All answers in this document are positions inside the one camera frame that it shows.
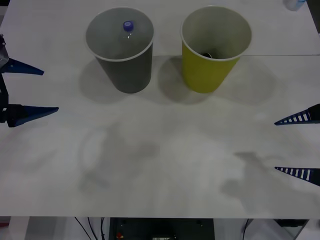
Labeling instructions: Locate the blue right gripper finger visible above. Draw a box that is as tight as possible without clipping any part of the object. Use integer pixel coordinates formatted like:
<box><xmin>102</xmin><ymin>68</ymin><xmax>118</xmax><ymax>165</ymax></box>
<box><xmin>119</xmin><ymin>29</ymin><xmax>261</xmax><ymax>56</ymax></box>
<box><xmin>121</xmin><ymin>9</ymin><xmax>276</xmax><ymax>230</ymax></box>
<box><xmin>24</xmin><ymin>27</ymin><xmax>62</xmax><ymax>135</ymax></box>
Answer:
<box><xmin>274</xmin><ymin>166</ymin><xmax>320</xmax><ymax>187</ymax></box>
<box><xmin>273</xmin><ymin>103</ymin><xmax>320</xmax><ymax>126</ymax></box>

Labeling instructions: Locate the pale blue plastic waste bin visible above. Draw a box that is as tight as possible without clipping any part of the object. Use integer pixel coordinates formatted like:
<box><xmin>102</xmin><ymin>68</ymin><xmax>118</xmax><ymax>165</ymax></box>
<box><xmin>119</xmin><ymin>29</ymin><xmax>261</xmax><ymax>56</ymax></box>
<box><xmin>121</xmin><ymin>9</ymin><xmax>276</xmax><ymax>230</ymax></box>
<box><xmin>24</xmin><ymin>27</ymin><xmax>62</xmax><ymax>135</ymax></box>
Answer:
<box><xmin>283</xmin><ymin>0</ymin><xmax>307</xmax><ymax>12</ymax></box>

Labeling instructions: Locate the yellow-green plastic waste bin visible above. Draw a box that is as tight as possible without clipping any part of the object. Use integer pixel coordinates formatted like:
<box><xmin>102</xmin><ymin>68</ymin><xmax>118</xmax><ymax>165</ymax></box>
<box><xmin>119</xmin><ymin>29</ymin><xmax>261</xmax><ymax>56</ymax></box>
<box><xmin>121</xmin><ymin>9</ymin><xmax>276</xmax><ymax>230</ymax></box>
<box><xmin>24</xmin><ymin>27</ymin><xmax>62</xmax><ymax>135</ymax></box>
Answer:
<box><xmin>180</xmin><ymin>6</ymin><xmax>253</xmax><ymax>95</ymax></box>

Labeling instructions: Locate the white table leg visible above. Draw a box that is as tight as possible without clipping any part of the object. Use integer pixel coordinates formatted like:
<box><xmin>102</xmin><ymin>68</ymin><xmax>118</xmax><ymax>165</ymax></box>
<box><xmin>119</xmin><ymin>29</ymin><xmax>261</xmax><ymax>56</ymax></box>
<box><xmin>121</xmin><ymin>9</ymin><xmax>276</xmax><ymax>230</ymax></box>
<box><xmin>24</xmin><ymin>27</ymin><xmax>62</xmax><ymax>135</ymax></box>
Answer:
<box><xmin>9</xmin><ymin>216</ymin><xmax>30</xmax><ymax>240</ymax></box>

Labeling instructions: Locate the clear bottle with purple cap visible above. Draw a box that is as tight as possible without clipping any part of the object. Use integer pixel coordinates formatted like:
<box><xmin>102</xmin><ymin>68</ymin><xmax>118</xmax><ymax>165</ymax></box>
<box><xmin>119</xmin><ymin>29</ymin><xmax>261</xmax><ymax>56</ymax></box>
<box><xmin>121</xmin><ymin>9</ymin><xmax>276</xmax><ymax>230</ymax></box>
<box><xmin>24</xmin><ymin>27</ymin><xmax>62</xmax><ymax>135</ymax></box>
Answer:
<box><xmin>121</xmin><ymin>20</ymin><xmax>136</xmax><ymax>40</ymax></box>

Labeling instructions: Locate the grey plastic waste bin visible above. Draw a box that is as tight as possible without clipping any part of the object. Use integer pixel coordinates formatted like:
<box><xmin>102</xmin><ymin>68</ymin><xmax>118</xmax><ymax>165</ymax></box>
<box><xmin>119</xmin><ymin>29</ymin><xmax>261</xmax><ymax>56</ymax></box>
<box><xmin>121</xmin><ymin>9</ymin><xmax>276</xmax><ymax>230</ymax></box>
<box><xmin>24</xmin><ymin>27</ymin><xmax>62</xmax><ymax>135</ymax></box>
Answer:
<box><xmin>84</xmin><ymin>7</ymin><xmax>155</xmax><ymax>95</ymax></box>

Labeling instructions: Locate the black robot torso base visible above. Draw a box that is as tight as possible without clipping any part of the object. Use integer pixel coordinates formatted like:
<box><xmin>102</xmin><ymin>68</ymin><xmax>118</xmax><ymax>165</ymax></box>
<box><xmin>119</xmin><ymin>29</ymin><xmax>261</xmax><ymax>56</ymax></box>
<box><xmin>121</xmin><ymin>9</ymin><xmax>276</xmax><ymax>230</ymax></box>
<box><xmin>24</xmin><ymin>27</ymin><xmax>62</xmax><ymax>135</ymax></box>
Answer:
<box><xmin>109</xmin><ymin>217</ymin><xmax>216</xmax><ymax>240</ymax></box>

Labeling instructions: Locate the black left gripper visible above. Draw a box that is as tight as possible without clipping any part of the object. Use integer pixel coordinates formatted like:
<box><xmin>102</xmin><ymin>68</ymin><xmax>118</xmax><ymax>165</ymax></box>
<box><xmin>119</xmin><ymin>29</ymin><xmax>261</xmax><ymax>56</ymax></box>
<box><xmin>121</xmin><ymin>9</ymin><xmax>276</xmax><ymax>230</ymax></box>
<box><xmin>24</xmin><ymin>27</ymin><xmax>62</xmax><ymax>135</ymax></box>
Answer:
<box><xmin>0</xmin><ymin>57</ymin><xmax>60</xmax><ymax>129</ymax></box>

